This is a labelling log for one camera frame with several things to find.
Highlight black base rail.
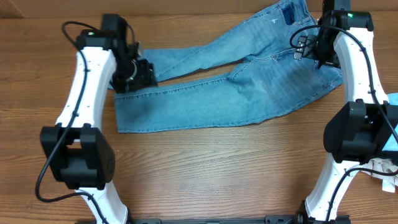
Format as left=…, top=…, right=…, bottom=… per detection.
left=127, top=215, right=299, bottom=224

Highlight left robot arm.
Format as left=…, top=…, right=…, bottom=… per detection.
left=40, top=14, right=157, bottom=224

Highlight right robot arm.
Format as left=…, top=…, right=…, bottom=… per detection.
left=290, top=1, right=397, bottom=223

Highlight blue denim jeans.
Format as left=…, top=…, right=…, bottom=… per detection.
left=114, top=0, right=343, bottom=133

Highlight beige garment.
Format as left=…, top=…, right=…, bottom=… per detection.
left=363, top=158, right=397, bottom=193

